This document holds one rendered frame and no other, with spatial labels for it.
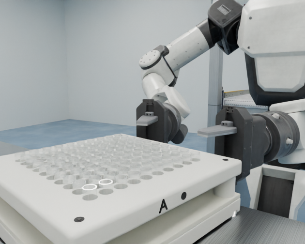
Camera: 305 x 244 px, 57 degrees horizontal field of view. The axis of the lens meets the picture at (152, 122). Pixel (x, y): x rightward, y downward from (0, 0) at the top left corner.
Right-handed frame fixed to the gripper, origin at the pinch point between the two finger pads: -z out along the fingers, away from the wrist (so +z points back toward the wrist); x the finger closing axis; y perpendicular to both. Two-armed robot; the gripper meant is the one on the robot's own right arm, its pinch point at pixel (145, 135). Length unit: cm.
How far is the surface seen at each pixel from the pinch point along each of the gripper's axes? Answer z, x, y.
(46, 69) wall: 527, -24, 359
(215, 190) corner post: -13.6, 4.0, -12.5
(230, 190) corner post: -13.9, 3.7, -14.4
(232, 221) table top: -15.0, 7.2, -14.7
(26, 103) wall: 476, 47, 377
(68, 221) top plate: -31.2, 0.0, -1.6
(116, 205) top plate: -28.0, 0.0, -4.3
